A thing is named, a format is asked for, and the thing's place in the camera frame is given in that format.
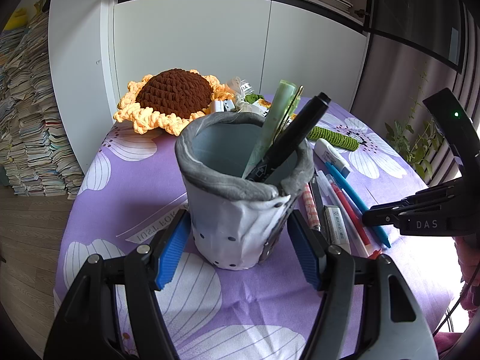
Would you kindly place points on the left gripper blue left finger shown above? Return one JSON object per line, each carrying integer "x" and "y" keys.
{"x": 87, "y": 326}

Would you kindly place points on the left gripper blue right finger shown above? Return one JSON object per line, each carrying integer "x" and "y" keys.
{"x": 392, "y": 325}

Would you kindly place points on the clear translucent pen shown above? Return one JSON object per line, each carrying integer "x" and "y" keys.
{"x": 353, "y": 235}

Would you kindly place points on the white eraser with grey sleeve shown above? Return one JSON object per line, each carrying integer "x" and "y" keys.
{"x": 336, "y": 227}

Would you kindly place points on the red gel pen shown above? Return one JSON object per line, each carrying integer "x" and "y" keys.
{"x": 352, "y": 215}

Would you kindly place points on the black slim pen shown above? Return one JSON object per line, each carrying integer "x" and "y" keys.
{"x": 319, "y": 208}

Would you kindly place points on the pink checkered pen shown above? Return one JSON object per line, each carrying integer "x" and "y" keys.
{"x": 310, "y": 208}

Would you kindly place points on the blue pen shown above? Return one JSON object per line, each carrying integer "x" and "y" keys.
{"x": 343, "y": 184}

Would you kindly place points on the grey white fabric pen holder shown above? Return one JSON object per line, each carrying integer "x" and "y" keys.
{"x": 236, "y": 222}

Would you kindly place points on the black marker pen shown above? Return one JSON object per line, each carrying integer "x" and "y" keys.
{"x": 290, "y": 139}

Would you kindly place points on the light green pen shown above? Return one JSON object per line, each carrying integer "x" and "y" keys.
{"x": 283, "y": 104}

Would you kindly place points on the person's right hand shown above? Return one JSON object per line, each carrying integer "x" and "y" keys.
{"x": 468, "y": 259}

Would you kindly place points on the green potted plant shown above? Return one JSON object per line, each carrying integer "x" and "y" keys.
{"x": 415, "y": 145}

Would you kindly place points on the pink striped curtain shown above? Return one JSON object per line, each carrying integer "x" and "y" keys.
{"x": 455, "y": 111}

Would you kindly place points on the white correction tape dispenser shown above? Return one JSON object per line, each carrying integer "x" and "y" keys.
{"x": 328, "y": 154}

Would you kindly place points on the stack of books on floor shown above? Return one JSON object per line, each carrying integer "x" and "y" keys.
{"x": 35, "y": 151}

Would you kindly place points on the sunflower greeting card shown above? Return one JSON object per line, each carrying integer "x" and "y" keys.
{"x": 261, "y": 106}

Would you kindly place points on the white bookshelf cabinet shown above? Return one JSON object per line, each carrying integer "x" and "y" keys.
{"x": 96, "y": 47}

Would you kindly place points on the crochet sunflower with green stem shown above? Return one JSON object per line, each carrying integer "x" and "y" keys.
{"x": 176, "y": 97}

